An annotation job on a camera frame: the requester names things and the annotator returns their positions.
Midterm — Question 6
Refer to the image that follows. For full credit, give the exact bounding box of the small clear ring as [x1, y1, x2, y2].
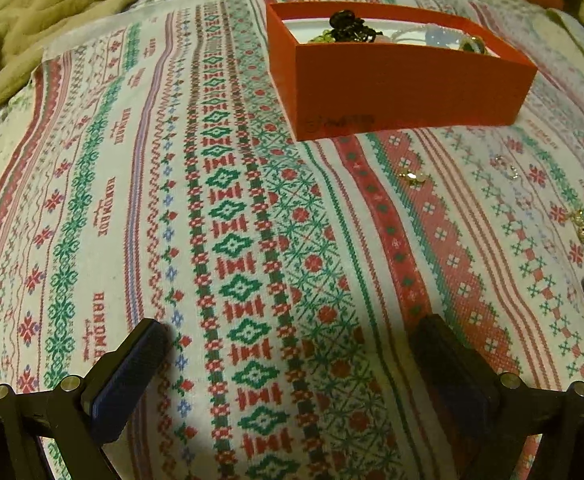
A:
[488, 154, 523, 182]

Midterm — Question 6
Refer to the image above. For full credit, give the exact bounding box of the small gold earring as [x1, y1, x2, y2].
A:
[398, 168, 429, 186]

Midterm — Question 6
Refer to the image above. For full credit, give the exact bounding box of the blue bead bracelet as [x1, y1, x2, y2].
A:
[423, 24, 462, 49]

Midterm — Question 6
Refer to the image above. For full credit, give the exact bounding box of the pink heart pendant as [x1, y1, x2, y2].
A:
[374, 35, 393, 44]

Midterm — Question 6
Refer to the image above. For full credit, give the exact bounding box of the black flower hair clip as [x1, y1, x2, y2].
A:
[330, 9, 379, 42]

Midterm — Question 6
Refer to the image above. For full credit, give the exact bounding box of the patterned knit cloth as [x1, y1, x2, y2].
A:
[0, 0, 584, 479]

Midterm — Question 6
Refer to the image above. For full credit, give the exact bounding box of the red cardboard box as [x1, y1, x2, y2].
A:
[266, 1, 537, 141]

